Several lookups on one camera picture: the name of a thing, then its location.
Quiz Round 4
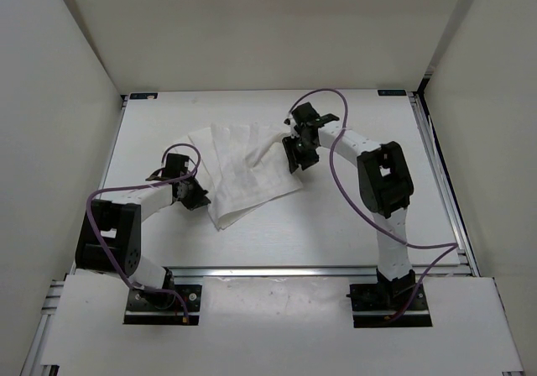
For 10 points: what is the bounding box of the blue corner sticker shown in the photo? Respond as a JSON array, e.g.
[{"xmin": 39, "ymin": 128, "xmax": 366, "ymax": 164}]
[
  {"xmin": 129, "ymin": 92, "xmax": 158, "ymax": 100},
  {"xmin": 378, "ymin": 89, "xmax": 407, "ymax": 97}
]

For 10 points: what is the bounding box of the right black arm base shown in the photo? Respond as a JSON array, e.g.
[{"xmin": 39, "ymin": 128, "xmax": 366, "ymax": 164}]
[{"xmin": 347, "ymin": 284, "xmax": 433, "ymax": 329}]

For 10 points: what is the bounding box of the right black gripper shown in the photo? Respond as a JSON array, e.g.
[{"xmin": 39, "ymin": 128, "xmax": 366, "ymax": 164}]
[{"xmin": 282, "ymin": 133, "xmax": 320, "ymax": 174}]

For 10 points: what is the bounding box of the right blue corner sticker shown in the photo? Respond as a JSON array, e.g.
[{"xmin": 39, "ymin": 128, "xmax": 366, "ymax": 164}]
[{"xmin": 378, "ymin": 89, "xmax": 407, "ymax": 97}]

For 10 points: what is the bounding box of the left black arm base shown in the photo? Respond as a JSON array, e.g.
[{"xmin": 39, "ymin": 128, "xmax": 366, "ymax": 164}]
[{"xmin": 123, "ymin": 276, "xmax": 202, "ymax": 326}]

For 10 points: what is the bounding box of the left blue corner sticker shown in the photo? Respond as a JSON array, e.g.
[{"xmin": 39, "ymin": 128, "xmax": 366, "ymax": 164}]
[{"xmin": 129, "ymin": 92, "xmax": 158, "ymax": 100}]

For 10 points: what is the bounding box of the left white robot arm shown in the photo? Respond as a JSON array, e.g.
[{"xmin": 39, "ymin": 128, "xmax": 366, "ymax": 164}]
[{"xmin": 76, "ymin": 154, "xmax": 211, "ymax": 309}]

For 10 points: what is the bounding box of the white foam front board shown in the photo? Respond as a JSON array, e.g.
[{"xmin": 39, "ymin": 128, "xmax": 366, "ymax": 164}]
[{"xmin": 42, "ymin": 275, "xmax": 522, "ymax": 375}]

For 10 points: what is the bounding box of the aluminium table edge rail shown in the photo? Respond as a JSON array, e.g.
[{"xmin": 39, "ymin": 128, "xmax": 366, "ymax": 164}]
[{"xmin": 171, "ymin": 266, "xmax": 376, "ymax": 278}]

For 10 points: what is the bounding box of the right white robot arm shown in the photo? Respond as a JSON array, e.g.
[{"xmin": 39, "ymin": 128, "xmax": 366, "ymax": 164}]
[{"xmin": 283, "ymin": 102, "xmax": 415, "ymax": 309}]

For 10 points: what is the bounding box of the white pleated skirt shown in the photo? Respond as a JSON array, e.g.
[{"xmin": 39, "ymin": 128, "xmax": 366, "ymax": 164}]
[{"xmin": 188, "ymin": 123, "xmax": 302, "ymax": 230}]

